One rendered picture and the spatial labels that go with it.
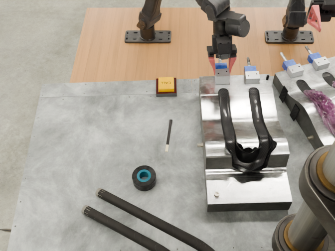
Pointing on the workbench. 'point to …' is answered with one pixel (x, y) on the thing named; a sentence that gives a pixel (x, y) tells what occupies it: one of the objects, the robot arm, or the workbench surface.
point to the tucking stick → (168, 135)
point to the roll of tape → (150, 182)
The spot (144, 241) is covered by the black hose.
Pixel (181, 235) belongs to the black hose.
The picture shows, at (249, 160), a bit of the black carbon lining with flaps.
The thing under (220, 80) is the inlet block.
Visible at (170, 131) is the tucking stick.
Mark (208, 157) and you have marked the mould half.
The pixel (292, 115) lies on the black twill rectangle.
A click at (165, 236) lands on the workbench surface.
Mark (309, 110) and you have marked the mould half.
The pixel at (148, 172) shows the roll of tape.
